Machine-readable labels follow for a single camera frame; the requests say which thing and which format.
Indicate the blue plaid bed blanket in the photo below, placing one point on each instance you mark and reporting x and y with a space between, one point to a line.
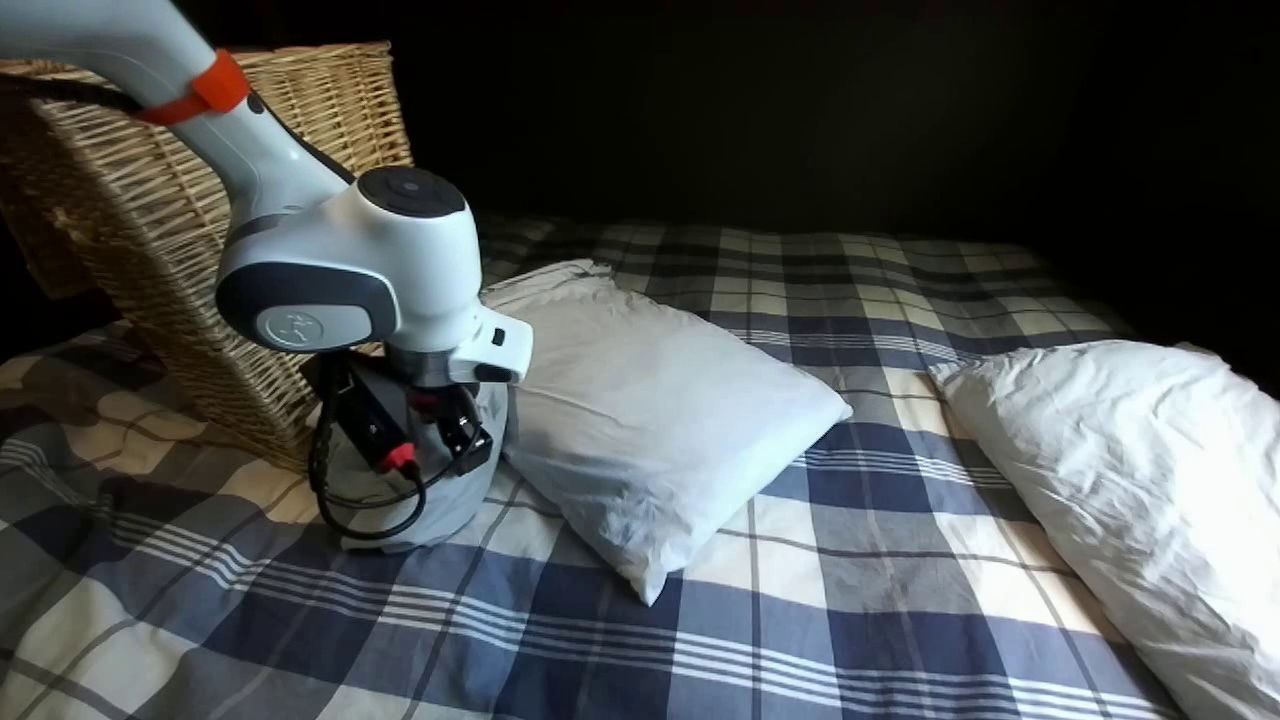
801 627

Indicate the grey cloth garment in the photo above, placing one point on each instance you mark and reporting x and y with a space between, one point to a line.
461 511

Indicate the large white pillow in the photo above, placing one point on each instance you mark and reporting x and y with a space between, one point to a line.
1145 493

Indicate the brown wicker basket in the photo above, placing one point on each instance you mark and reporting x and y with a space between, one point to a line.
134 242

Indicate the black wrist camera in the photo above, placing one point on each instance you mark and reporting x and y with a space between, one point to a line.
363 407

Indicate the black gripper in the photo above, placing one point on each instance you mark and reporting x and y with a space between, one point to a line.
452 420

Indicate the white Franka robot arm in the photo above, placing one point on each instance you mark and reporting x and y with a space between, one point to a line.
334 254

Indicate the small white pillow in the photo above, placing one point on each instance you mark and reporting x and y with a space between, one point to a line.
653 412

